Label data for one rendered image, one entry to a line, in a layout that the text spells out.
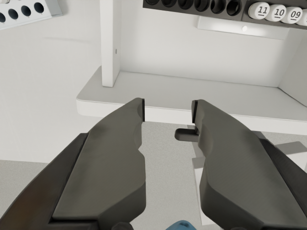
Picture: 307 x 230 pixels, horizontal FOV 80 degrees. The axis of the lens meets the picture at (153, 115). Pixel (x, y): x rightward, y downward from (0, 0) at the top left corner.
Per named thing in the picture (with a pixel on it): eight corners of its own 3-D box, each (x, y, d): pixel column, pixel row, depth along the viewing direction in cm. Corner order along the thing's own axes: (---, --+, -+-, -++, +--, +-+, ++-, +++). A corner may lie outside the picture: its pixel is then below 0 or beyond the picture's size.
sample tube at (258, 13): (242, 16, 19) (266, 20, 15) (231, 14, 19) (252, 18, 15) (247, 2, 19) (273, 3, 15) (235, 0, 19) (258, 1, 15)
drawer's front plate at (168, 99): (283, 95, 30) (345, 139, 20) (100, 75, 27) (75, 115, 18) (289, 85, 29) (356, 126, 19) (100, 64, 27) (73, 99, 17)
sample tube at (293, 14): (268, 19, 20) (298, 24, 16) (257, 18, 19) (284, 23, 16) (273, 6, 19) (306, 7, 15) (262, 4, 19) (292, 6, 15)
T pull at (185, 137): (230, 138, 24) (234, 146, 23) (173, 134, 23) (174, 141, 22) (240, 115, 22) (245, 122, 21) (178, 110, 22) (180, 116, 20)
